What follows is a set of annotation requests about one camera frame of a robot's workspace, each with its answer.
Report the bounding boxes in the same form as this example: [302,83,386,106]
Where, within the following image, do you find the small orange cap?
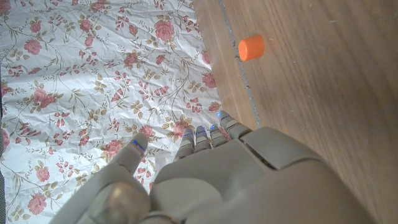
[238,34,266,62]

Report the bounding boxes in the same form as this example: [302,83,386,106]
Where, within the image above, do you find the floral printed backdrop cloth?
[0,0,223,224]

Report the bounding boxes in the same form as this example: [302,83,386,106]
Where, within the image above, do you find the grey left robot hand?
[49,111,377,224]

